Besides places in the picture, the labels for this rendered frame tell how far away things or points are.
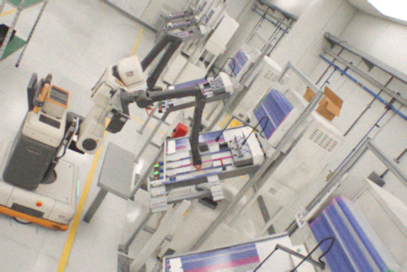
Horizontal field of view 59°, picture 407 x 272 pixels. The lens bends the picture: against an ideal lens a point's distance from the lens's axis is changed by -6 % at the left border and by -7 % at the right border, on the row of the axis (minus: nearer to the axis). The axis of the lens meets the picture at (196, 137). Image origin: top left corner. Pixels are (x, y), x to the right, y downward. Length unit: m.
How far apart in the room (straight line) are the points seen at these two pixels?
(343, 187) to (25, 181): 1.99
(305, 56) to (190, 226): 3.74
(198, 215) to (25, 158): 1.35
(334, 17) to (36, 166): 4.77
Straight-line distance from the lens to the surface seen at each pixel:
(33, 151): 2.58
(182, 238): 3.13
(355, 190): 2.04
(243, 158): 2.81
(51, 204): 2.80
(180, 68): 7.33
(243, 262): 2.07
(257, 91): 4.13
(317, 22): 5.98
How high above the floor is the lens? 2.06
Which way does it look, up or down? 20 degrees down
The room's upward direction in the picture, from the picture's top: 35 degrees clockwise
